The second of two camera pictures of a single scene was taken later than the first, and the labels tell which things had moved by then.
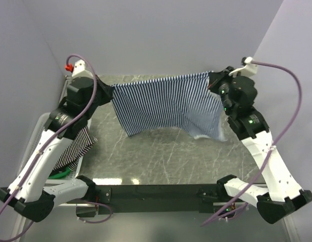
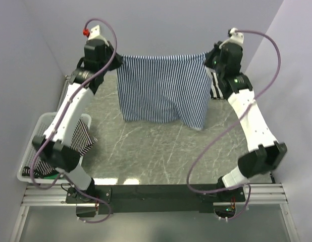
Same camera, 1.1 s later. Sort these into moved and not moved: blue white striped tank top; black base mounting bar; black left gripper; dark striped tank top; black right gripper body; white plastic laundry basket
Moved: black right gripper body; blue white striped tank top; black left gripper
Not moved: black base mounting bar; dark striped tank top; white plastic laundry basket
